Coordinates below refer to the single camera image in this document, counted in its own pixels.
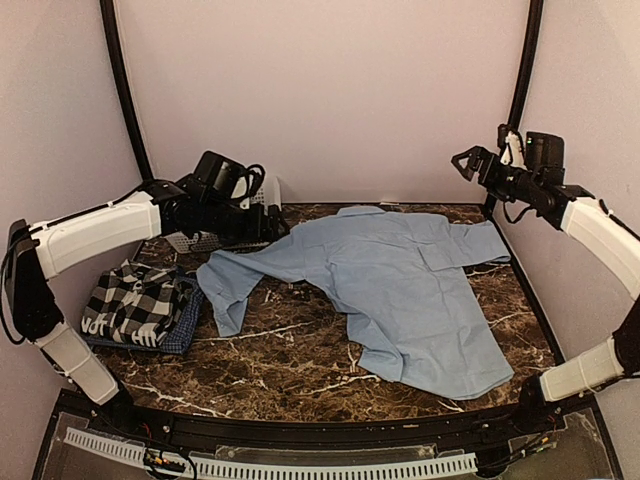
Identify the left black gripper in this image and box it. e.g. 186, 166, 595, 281
199, 196, 288, 245

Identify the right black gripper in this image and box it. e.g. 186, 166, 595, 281
453, 145, 541, 203

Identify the light blue long sleeve shirt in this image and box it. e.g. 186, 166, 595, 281
196, 207, 513, 400

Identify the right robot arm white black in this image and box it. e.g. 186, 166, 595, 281
451, 125, 639, 434

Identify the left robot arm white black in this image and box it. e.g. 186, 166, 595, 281
1, 151, 288, 436

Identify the white plastic mesh basket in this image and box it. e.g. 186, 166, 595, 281
165, 176, 282, 254

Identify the blue checked folded shirt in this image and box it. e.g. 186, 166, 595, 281
90, 266, 210, 356

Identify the black white plaid folded shirt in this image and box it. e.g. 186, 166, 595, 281
80, 258, 195, 347

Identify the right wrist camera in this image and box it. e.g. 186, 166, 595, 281
498, 124, 526, 169

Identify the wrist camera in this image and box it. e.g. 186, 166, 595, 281
231, 164, 266, 209
498, 124, 526, 169

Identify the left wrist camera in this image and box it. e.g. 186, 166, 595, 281
231, 164, 266, 209

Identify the right black frame post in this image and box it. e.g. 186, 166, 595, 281
507, 0, 544, 130

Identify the black frame post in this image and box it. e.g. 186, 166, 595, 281
99, 0, 154, 182
507, 0, 544, 130

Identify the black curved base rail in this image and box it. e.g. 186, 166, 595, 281
54, 387, 601, 451

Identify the left black frame post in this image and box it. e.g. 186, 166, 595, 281
99, 0, 154, 182

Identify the white slotted cable duct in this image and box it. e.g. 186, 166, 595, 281
64, 428, 478, 479

